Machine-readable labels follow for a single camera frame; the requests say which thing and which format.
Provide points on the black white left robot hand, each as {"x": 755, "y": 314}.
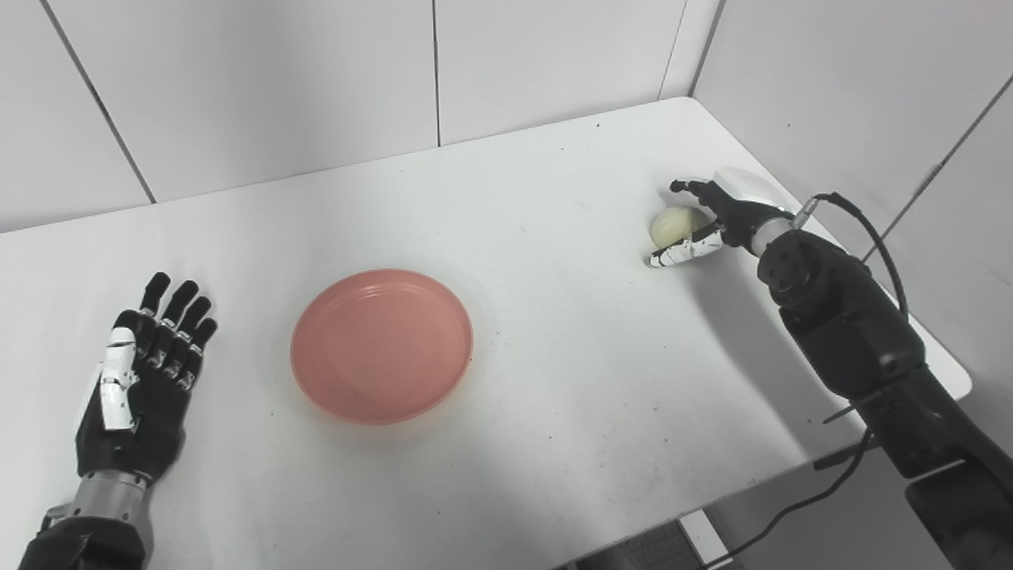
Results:
{"x": 150, "y": 419}

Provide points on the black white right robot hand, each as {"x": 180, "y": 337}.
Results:
{"x": 744, "y": 210}

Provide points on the white steamed bun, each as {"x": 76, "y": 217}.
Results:
{"x": 673, "y": 226}

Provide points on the pink round plate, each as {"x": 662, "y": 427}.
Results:
{"x": 381, "y": 346}

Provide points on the black zip tie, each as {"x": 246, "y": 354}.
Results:
{"x": 851, "y": 408}

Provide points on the white table leg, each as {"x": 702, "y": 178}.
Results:
{"x": 708, "y": 542}

